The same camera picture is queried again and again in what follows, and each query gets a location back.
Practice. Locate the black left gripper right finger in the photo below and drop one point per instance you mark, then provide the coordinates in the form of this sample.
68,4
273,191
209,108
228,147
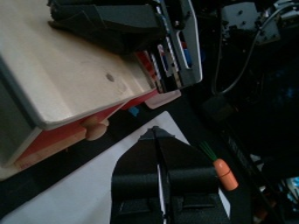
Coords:
190,180

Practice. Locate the small blue toy piece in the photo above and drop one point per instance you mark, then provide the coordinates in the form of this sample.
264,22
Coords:
133,111

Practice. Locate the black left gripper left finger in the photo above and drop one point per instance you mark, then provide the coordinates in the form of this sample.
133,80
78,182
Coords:
136,180

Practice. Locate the orange toy carrot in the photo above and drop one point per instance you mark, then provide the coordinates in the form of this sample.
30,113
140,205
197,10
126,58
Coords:
225,175

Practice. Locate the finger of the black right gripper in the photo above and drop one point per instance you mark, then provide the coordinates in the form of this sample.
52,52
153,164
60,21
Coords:
116,26

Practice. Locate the red drawer with wooden knob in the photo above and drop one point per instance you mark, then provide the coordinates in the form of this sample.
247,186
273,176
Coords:
50,140

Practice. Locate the white cutting board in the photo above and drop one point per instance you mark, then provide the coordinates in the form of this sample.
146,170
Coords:
77,198

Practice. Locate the pink plastic tray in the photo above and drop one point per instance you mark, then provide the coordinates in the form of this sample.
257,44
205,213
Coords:
161,99

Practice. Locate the wooden drawer box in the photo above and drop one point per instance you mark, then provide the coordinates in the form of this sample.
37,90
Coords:
57,73

